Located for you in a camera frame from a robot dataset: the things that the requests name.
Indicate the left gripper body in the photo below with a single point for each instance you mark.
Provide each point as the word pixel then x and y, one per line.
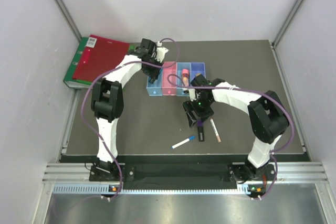
pixel 153 67

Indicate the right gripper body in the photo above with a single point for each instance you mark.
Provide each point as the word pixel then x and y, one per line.
pixel 200 103

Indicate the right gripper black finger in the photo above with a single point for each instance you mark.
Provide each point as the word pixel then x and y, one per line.
pixel 189 113
pixel 205 115

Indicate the purple-capped black highlighter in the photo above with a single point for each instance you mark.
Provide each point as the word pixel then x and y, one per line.
pixel 200 130

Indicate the white pink marker pen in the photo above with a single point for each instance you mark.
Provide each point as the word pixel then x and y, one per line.
pixel 215 130

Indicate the pink plastic drawer box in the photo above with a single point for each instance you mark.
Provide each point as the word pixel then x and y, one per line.
pixel 167 88

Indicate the white blue-capped marker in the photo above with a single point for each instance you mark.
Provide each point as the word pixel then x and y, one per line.
pixel 182 142

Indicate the pink-capped marker tube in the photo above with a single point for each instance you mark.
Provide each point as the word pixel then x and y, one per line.
pixel 185 77

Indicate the purple plastic drawer box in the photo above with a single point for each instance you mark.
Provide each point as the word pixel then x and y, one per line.
pixel 197 68

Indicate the light blue drawer box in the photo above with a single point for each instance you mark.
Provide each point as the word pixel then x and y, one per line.
pixel 180 66

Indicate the blue end drawer box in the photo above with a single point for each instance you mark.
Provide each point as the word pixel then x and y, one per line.
pixel 155 88

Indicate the red ring binder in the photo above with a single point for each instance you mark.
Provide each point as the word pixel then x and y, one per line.
pixel 99 55

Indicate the green ring binder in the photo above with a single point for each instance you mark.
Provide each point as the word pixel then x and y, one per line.
pixel 69 79

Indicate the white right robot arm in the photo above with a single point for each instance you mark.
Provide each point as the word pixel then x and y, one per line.
pixel 268 118

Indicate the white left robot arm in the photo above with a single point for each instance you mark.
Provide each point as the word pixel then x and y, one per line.
pixel 107 100

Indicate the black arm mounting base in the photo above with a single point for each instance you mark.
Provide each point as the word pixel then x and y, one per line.
pixel 181 172

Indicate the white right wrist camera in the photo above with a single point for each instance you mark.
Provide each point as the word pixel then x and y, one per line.
pixel 191 92

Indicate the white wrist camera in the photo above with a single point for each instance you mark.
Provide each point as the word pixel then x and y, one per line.
pixel 191 92
pixel 160 52

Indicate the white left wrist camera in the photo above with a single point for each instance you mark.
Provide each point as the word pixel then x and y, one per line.
pixel 160 52

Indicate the aluminium front rail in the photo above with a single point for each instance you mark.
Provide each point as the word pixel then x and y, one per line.
pixel 299 193

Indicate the aluminium frame post left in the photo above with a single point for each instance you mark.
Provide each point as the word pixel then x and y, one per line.
pixel 69 19

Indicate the aluminium frame post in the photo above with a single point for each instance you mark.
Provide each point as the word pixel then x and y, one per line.
pixel 69 19
pixel 287 22

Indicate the grey slotted cable duct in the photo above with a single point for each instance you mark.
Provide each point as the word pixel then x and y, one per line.
pixel 106 189

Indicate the aluminium frame post right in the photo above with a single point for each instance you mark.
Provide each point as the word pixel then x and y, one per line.
pixel 287 22

